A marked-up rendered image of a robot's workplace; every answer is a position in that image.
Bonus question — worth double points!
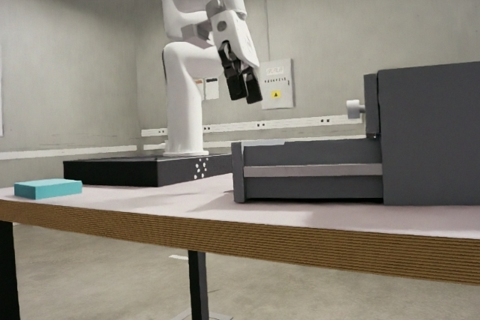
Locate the grey cabinet with drawer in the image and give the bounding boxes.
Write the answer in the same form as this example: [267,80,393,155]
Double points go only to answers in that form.
[231,61,480,205]

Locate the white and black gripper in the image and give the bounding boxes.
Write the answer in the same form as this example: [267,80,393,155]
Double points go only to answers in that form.
[208,9,263,104]

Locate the teal rectangular block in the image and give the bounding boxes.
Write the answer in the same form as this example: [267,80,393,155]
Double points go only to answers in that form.
[14,179,83,200]

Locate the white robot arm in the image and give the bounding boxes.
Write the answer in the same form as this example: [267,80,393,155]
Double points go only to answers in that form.
[158,0,246,157]

